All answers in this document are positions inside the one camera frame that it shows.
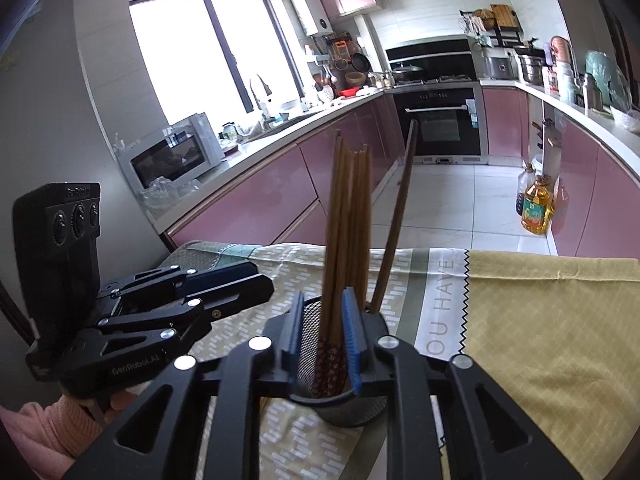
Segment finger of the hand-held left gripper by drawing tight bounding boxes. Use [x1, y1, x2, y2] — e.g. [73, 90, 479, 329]
[57, 274, 275, 398]
[97, 261, 262, 306]

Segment dark cooking oil bottle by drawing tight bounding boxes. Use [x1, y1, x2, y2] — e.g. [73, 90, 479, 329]
[515, 162, 538, 217]

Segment stainless steel kettle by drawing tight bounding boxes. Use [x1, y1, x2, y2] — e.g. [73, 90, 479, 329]
[577, 72, 604, 111]

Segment person's left hand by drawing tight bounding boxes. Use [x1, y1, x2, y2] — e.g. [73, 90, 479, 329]
[102, 389, 138, 426]

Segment black range hood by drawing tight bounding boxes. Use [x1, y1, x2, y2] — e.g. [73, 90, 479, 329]
[384, 35, 478, 78]

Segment teal covered appliance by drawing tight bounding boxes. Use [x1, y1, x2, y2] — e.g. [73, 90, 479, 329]
[585, 50, 632, 111]

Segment hanging pans and strainers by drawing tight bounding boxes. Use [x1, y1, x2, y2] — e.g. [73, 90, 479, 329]
[325, 35, 374, 91]

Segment patterned tablecloth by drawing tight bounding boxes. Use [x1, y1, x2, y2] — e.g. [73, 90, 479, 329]
[160, 240, 640, 480]

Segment stainless steel pot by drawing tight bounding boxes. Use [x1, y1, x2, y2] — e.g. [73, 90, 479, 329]
[517, 54, 546, 86]

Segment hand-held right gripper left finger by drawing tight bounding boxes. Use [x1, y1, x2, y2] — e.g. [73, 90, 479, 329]
[62, 290, 306, 480]

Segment black wall rack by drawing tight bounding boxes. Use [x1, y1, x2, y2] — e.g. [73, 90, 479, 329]
[460, 4, 524, 49]

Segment pink cabinet run with shelf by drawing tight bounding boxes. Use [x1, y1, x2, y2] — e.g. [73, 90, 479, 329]
[480, 82, 640, 261]

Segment pink thermos jug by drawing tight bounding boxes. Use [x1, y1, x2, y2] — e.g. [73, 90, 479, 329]
[550, 35, 574, 67]

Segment black mesh utensil holder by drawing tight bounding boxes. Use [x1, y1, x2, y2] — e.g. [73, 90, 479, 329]
[287, 296, 390, 428]

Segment clear plastic bag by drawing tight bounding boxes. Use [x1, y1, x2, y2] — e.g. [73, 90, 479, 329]
[140, 175, 201, 211]

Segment white water heater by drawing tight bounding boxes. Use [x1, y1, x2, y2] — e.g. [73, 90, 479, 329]
[290, 0, 334, 37]

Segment white microwave oven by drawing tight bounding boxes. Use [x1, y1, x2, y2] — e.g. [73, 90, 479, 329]
[117, 112, 226, 193]

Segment pink cabinet run with sink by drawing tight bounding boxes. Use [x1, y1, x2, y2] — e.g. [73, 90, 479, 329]
[165, 91, 407, 253]

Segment wok with lid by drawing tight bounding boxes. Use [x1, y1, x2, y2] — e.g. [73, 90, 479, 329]
[390, 62, 426, 84]

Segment black built-in oven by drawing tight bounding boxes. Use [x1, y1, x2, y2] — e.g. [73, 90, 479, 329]
[392, 85, 488, 166]

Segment kitchen window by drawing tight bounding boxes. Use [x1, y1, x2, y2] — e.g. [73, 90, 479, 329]
[127, 0, 306, 126]

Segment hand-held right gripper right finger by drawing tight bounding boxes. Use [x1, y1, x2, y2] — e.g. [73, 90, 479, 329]
[341, 287, 583, 480]

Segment yellow cooking oil bottle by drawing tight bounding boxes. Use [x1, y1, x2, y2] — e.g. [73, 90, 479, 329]
[520, 175, 554, 236]

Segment kitchen faucet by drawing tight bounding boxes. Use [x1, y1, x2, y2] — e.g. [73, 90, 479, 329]
[250, 74, 274, 116]

